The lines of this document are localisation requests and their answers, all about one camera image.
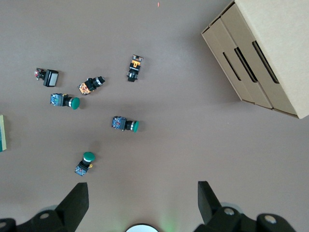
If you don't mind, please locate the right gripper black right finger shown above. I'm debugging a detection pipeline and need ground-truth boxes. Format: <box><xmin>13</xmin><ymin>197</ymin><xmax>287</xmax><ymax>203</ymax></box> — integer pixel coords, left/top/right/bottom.
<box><xmin>194</xmin><ymin>181</ymin><xmax>297</xmax><ymax>232</ymax></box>

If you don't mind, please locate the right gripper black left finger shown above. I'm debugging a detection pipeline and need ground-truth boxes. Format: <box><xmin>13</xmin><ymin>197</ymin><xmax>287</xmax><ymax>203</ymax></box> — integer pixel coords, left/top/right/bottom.
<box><xmin>0</xmin><ymin>182</ymin><xmax>90</xmax><ymax>232</ymax></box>

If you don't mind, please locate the green mushroom push button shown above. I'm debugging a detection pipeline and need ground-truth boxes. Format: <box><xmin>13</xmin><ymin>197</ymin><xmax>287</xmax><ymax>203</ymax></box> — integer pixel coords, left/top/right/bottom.
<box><xmin>111</xmin><ymin>116</ymin><xmax>140</xmax><ymax>133</ymax></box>
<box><xmin>50</xmin><ymin>93</ymin><xmax>81</xmax><ymax>110</ymax></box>
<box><xmin>74</xmin><ymin>151</ymin><xmax>96</xmax><ymax>176</ymax></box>

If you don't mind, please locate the brown paper table cover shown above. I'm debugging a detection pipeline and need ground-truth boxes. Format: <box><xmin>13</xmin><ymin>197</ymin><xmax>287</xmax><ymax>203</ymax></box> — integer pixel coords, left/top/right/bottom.
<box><xmin>0</xmin><ymin>0</ymin><xmax>309</xmax><ymax>232</ymax></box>

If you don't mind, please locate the brown cardboard bin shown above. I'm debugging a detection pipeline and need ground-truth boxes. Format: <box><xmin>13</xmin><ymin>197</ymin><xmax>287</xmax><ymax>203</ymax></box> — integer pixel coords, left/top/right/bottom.
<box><xmin>201</xmin><ymin>18</ymin><xmax>256</xmax><ymax>105</ymax></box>
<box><xmin>209</xmin><ymin>11</ymin><xmax>275</xmax><ymax>109</ymax></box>
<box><xmin>221</xmin><ymin>0</ymin><xmax>309</xmax><ymax>119</ymax></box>

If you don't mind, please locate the black square push button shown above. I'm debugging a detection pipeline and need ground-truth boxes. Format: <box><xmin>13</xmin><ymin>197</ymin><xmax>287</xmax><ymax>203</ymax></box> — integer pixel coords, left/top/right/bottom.
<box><xmin>34</xmin><ymin>68</ymin><xmax>59</xmax><ymax>87</ymax></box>

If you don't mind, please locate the black knob selector switch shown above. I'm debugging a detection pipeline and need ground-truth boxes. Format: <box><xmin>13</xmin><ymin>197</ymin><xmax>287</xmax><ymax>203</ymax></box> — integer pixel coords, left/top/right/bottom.
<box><xmin>77</xmin><ymin>76</ymin><xmax>106</xmax><ymax>96</ymax></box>

